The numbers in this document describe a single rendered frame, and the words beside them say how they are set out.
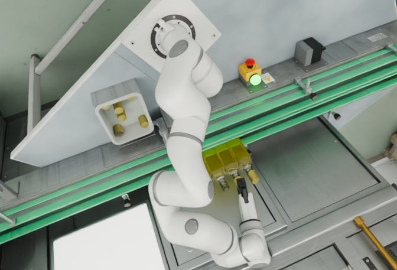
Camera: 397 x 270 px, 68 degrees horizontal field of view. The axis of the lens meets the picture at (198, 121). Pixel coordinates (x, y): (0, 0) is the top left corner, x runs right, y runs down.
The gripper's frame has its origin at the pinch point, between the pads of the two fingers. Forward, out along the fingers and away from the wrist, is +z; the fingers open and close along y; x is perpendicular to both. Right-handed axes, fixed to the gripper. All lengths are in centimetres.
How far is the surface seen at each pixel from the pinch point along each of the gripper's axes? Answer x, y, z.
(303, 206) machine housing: -24.5, -15.6, -4.9
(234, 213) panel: 3.8, -12.8, -4.7
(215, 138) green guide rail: 6.4, 6.2, 19.7
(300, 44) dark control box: -36, 24, 49
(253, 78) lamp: -12.7, 20.9, 35.5
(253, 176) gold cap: -5.0, 1.6, 2.4
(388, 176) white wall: -244, -307, 147
